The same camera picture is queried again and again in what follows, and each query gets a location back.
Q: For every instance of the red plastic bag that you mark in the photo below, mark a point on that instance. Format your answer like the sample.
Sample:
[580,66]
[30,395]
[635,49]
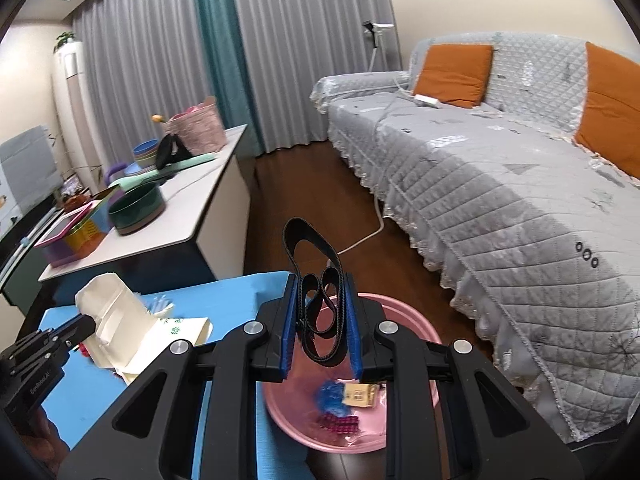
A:
[83,350]

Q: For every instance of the stack of coloured bowls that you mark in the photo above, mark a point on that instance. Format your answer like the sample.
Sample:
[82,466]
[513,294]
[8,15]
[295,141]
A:
[146,155]

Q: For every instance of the pink plastic basin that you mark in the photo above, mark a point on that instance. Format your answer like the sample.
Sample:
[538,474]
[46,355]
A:
[295,410]

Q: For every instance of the green potted plant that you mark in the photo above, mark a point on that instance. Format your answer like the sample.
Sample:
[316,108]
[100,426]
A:
[65,40]

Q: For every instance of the person's left hand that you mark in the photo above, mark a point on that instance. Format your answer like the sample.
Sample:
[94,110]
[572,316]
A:
[47,440]

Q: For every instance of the blue plastic bag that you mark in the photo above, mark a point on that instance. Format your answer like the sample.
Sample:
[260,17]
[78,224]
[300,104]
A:
[332,397]

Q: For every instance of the black toothed belt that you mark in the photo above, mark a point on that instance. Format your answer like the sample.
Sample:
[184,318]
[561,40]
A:
[304,335]

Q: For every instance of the white floor lamp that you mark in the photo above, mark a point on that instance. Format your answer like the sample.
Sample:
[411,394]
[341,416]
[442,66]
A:
[375,35]

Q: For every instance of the teal curtain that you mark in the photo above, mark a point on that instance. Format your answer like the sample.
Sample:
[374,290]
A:
[225,50]

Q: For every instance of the white standing air conditioner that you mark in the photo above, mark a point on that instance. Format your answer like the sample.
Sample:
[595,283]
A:
[75,110]

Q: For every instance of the orange cushion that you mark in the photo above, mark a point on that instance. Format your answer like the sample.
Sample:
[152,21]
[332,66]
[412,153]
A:
[610,110]
[455,75]

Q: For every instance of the brown round ornament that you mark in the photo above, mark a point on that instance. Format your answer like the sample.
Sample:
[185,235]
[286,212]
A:
[75,202]

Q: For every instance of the pink lace basket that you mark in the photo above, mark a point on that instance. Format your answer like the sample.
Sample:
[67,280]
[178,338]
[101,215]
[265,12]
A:
[197,130]

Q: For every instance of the grey television dust cover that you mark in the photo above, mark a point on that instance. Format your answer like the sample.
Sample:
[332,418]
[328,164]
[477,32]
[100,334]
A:
[25,175]

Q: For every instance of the red patterned carton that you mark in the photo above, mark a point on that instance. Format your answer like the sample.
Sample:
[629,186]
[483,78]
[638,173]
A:
[340,422]

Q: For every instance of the yellow artificial flower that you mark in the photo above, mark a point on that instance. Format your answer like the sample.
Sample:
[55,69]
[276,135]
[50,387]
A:
[157,118]

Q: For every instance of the dark green round tray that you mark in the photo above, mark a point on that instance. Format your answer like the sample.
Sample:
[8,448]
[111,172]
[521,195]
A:
[137,212]

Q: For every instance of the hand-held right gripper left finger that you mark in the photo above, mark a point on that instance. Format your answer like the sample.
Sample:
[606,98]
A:
[292,330]

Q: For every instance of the yellow tissue packet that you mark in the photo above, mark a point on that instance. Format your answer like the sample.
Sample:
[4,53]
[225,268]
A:
[360,395]

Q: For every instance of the colourful tin box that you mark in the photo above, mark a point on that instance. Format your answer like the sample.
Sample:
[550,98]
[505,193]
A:
[75,235]

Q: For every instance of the grey curtain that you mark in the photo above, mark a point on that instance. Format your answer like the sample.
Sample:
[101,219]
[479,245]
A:
[140,60]
[310,50]

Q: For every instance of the black curved object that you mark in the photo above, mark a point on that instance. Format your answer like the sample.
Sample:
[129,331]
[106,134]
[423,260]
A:
[167,152]

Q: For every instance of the mint green rolled mat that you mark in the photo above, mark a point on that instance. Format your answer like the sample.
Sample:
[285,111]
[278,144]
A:
[190,162]

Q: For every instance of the white paper box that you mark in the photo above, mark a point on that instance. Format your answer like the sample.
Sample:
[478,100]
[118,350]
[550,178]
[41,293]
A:
[120,320]

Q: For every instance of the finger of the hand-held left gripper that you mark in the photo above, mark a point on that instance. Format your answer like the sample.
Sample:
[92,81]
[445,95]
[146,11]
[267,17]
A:
[75,331]

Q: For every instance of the grey quilted sofa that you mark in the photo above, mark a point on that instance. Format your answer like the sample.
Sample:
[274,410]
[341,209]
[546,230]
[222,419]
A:
[500,200]

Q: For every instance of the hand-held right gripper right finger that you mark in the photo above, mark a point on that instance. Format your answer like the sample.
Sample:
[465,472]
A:
[352,330]

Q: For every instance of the clear plastic bag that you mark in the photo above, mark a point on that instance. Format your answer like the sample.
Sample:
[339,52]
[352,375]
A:
[160,306]

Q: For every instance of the white power strip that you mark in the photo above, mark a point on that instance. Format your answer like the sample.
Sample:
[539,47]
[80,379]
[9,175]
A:
[426,100]

